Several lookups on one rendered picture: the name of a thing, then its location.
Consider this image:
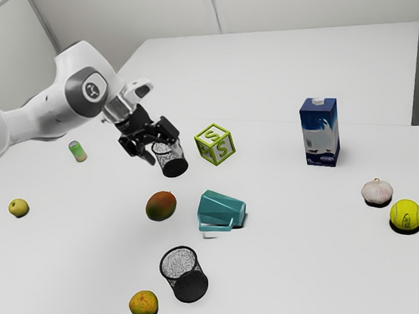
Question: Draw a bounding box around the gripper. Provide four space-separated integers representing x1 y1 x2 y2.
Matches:
113 104 182 168

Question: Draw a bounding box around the teal faceted mug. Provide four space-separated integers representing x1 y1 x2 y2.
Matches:
196 188 249 233

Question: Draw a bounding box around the black mesh pen holder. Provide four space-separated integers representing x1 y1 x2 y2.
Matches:
158 245 211 305
149 139 190 179

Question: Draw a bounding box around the green letter block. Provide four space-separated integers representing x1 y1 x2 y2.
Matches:
192 121 238 167

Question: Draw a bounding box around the red-green mango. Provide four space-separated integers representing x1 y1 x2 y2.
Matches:
145 190 179 223

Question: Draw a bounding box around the small green can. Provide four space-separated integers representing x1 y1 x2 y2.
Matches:
67 140 89 164

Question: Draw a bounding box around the yellow-green apple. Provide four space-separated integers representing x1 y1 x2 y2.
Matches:
8 197 31 220

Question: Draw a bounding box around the orange fruit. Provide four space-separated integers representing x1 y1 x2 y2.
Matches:
128 289 160 314

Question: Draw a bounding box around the blue and white carton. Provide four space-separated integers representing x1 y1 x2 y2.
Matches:
298 95 343 169

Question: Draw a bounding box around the garlic bulb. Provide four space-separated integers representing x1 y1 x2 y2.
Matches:
360 176 395 205

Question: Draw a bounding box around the yellow tennis ball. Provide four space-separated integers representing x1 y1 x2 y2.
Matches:
388 198 419 232

